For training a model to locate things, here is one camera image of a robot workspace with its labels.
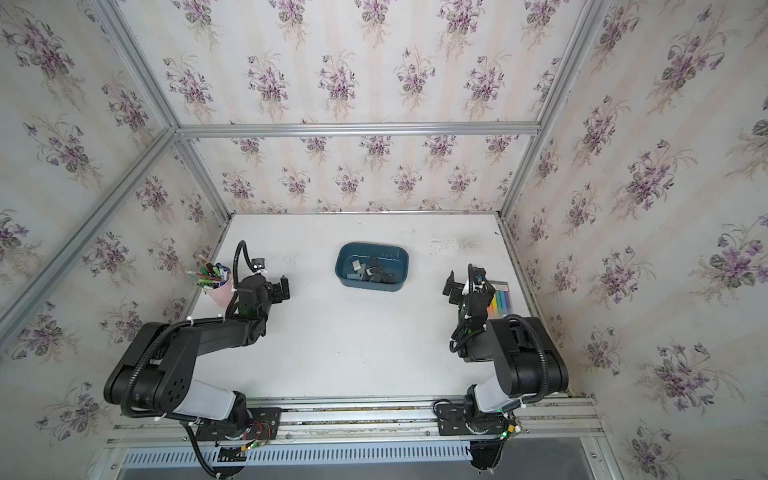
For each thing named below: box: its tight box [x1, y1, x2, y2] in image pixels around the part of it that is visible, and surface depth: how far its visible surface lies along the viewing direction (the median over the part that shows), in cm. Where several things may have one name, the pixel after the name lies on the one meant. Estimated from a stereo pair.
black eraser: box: [369, 271, 396, 285], surface depth 101 cm
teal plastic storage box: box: [335, 242, 410, 292], surface depth 103 cm
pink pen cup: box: [186, 260, 234, 308], surface depth 90 cm
